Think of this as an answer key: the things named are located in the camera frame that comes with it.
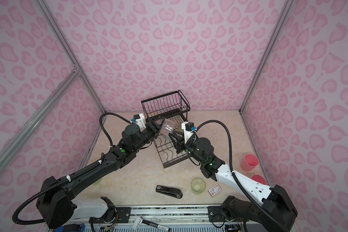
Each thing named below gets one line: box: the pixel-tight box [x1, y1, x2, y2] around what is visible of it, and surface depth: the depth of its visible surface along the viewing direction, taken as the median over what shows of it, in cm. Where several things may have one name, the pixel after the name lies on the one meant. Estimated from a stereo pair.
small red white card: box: [207, 183, 223, 198], surface depth 82 cm
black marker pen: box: [131, 216, 172, 232], surface depth 70 cm
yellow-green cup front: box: [190, 177, 206, 195], surface depth 77 cm
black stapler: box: [155, 185, 183, 199], surface depth 80 cm
